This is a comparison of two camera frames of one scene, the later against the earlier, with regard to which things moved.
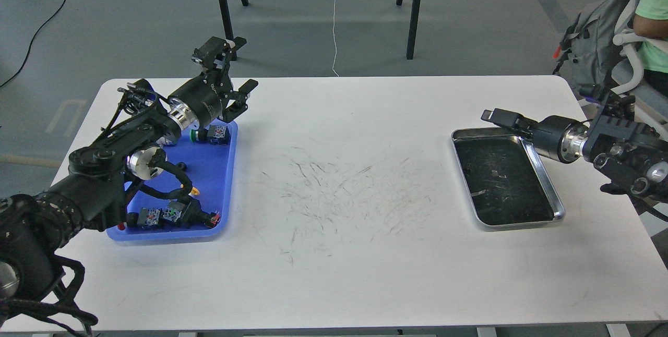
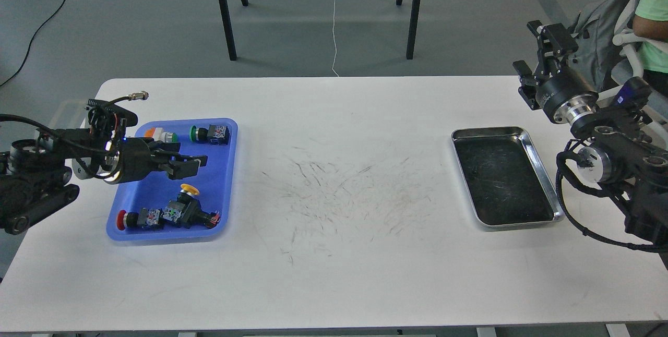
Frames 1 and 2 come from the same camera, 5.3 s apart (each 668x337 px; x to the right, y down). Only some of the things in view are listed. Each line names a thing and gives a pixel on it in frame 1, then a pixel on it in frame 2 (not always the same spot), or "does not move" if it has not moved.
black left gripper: [201, 101] to [128, 158]
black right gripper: [555, 137] to [567, 97]
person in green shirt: [650, 25] does not move
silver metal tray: [505, 182] does not move
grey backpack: [591, 47] does not move
